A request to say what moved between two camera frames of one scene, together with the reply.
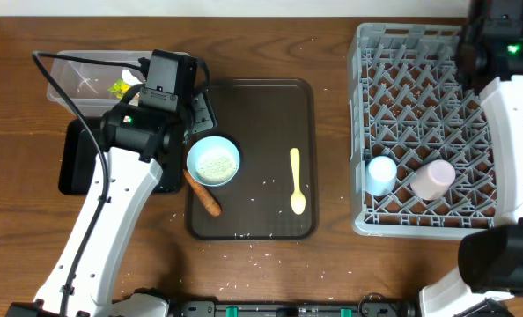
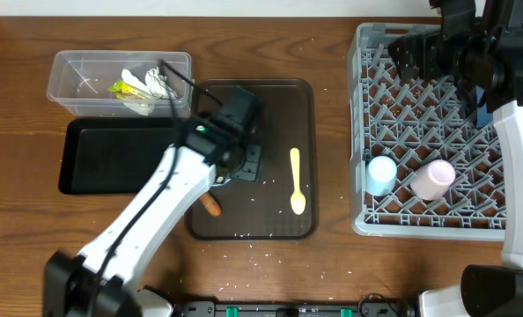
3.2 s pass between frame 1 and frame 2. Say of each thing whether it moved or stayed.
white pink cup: stayed
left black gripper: moved
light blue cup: stayed
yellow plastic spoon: stayed
